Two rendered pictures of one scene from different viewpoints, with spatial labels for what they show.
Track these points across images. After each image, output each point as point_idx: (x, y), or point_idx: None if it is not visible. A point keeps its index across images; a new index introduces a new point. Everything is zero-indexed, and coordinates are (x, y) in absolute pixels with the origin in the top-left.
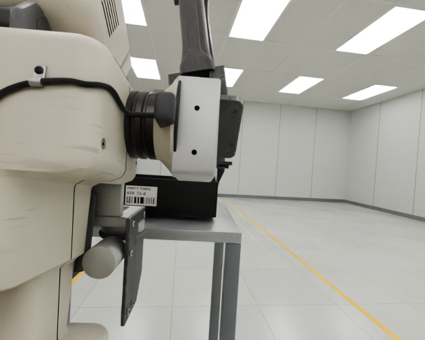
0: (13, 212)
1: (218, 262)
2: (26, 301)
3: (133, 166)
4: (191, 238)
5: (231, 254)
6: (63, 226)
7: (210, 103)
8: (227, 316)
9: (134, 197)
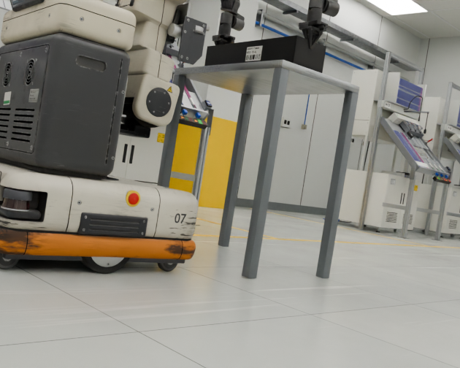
0: None
1: (340, 144)
2: (146, 26)
3: None
4: (257, 66)
5: (275, 76)
6: (158, 8)
7: None
8: (268, 122)
9: (250, 55)
